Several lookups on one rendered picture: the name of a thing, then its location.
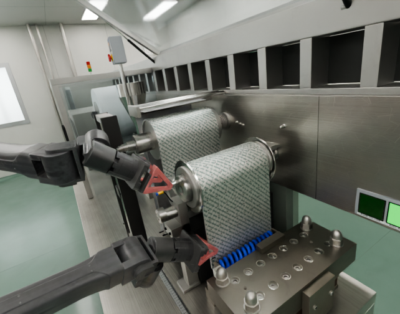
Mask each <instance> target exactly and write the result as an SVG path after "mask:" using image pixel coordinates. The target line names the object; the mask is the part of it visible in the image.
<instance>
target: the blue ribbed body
mask: <svg viewBox="0 0 400 314"><path fill-rule="evenodd" d="M274 233H275V232H271V231H267V233H264V234H263V235H260V236H259V237H256V239H253V240H252V242H248V245H247V244H245V245H244V247H240V250H239V249H236V253H235V252H234V251H233V252H232V255H231V254H228V255H227V257H223V261H222V260H221V259H219V260H218V262H219V265H220V266H221V267H224V268H225V269H226V268H228V267H229V266H231V265H232V264H234V263H236V262H237V261H239V260H240V259H242V258H244V257H245V256H247V255H249V254H250V253H252V252H253V251H255V250H256V246H255V245H256V244H258V243H259V242H261V241H263V240H264V239H266V238H268V237H269V236H271V235H272V234H274Z"/></svg>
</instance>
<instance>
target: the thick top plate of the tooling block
mask: <svg viewBox="0 0 400 314"><path fill-rule="evenodd" d="M312 223H313V225H312V227H313V230H312V231H303V230H302V229H301V228H300V226H301V222H300V223H298V224H297V225H296V226H293V227H292V228H291V229H289V230H287V231H286V232H284V233H283V234H285V240H283V241H281V242H280V243H279V244H277V245H275V246H274V247H272V248H271V249H269V250H268V251H266V252H264V253H263V254H261V253H260V252H259V251H257V250H255V251H253V252H252V253H250V254H249V255H247V256H245V257H244V258H242V259H240V260H239V261H237V262H236V263H234V264H232V265H231V266H229V267H228V268H226V271H227V274H228V277H229V280H230V284H229V285H228V286H227V287H226V288H219V287H218V286H217V285H216V278H215V276H213V277H211V278H210V279H208V280H207V287H208V292H209V298H210V299H211V300H212V301H213V303H214V304H215V306H216V307H217V308H218V309H219V311H220V312H221V313H222V314H247V313H246V312H245V311H244V298H245V294H246V292H247V291H249V290H252V291H254V292H255V294H256V295H257V298H258V301H259V305H260V312H259V313H258V314H294V313H295V312H296V311H297V310H298V309H300V308H301V307H302V292H303V291H304V290H305V289H306V288H307V287H309V286H310V285H311V284H312V283H313V282H314V281H316V280H317V279H318V278H319V277H321V276H322V275H323V274H324V273H325V272H327V271H329V272H331V273H332V274H334V275H335V277H336V276H338V275H339V274H340V273H341V272H342V271H344V269H345V268H347V267H348V266H349V265H350V264H352V263H353V262H354V261H355V257H356V246H357V243H355V242H353V241H351V240H349V239H347V238H345V237H343V236H342V238H343V243H344V246H343V247H341V248H336V247H333V246H331V245H330V244H329V240H330V236H331V233H332V231H330V230H328V229H326V228H324V227H322V226H320V225H318V224H316V223H314V222H312Z"/></svg>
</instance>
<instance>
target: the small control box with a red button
mask: <svg viewBox="0 0 400 314"><path fill-rule="evenodd" d="M107 42H108V47H109V50H110V54H108V60H109V62H111V60H112V63H113V65H118V64H125V63H127V59H126V54H125V49H124V45H123V40H122V37H121V36H109V37H108V39H107Z"/></svg>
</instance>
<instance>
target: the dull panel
mask: <svg viewBox="0 0 400 314"><path fill-rule="evenodd" d="M269 186H270V192H273V210H274V229H275V230H276V231H279V232H281V233H284V232H286V231H287V230H289V229H291V228H292V227H293V190H291V189H289V188H286V187H284V186H281V185H279V184H276V183H273V182H271V181H270V182H269Z"/></svg>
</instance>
